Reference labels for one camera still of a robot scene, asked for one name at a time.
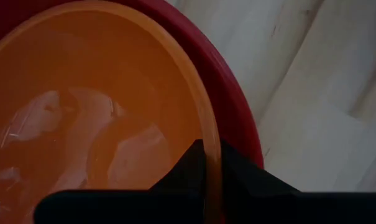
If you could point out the nested rainbow bowls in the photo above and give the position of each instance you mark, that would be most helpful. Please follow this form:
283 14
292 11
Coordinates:
225 87

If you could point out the orange plastic bowl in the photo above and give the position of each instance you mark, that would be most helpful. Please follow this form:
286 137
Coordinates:
97 62

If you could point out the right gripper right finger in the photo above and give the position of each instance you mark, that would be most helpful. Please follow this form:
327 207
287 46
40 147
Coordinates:
268 205

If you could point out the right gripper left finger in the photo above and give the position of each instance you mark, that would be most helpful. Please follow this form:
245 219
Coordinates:
163 205

